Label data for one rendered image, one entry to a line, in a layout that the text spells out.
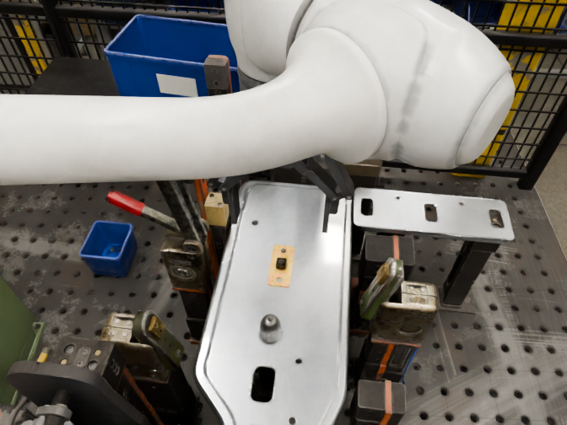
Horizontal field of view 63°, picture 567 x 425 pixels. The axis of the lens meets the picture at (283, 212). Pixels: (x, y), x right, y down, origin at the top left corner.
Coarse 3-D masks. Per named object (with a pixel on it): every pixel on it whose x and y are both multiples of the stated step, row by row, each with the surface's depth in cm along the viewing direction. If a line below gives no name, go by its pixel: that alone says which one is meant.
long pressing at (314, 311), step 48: (240, 192) 89; (288, 192) 90; (240, 240) 82; (288, 240) 82; (336, 240) 82; (240, 288) 76; (288, 288) 76; (336, 288) 76; (240, 336) 70; (288, 336) 70; (336, 336) 70; (240, 384) 66; (288, 384) 66; (336, 384) 66
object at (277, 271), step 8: (280, 248) 81; (288, 248) 81; (272, 256) 80; (280, 256) 80; (288, 256) 80; (272, 264) 78; (280, 264) 77; (288, 264) 78; (272, 272) 77; (280, 272) 77; (288, 272) 77; (272, 280) 76; (288, 280) 76
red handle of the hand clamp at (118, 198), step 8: (112, 192) 70; (120, 192) 70; (112, 200) 69; (120, 200) 70; (128, 200) 70; (136, 200) 71; (128, 208) 70; (136, 208) 70; (144, 208) 71; (152, 208) 72; (144, 216) 72; (152, 216) 72; (160, 216) 72; (168, 216) 73; (160, 224) 73; (168, 224) 73; (176, 224) 73; (176, 232) 74; (200, 232) 75
